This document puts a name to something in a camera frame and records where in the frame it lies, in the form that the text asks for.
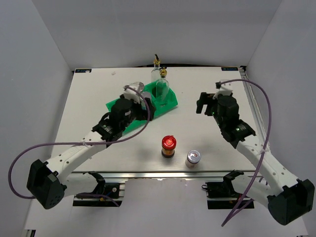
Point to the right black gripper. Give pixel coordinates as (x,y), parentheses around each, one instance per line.
(203,100)

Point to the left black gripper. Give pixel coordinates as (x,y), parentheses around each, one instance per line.
(142,114)

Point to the blue label silver lid shaker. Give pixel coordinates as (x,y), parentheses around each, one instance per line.
(146,97)

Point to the glass bottle gold black pourer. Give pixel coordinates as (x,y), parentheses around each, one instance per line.
(162,87)

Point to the jar with silver lid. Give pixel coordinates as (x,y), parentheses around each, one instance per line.
(138,86)

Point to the glass bottle with dark bottom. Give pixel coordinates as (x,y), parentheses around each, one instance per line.
(155,74)

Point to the red lid dark sauce jar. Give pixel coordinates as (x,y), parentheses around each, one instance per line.
(168,145)

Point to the small red label spice jar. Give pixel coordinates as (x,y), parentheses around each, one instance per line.
(193,158)

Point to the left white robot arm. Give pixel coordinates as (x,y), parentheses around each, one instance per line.
(50,181)

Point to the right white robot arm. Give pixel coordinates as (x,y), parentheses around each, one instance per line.
(285,196)

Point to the right blue table label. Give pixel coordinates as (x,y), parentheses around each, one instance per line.
(228,69)

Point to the blue table label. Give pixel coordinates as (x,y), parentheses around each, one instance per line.
(83,71)
(228,69)

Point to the left blue table label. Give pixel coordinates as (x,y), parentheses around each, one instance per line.
(83,71)

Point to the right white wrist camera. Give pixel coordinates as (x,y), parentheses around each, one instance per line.
(224,88)

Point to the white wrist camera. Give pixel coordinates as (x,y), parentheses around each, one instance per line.
(224,88)
(130,94)

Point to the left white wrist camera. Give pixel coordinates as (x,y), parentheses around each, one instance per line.
(130,94)

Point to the right aluminium table rail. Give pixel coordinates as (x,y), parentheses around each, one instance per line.
(259,122)

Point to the aluminium table rail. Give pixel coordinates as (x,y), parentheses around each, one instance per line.
(161,175)
(259,122)

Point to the front aluminium table rail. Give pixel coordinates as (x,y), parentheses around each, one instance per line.
(161,175)

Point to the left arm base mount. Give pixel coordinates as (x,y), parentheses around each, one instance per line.
(105,194)

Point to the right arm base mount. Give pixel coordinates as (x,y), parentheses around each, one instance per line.
(221,195)

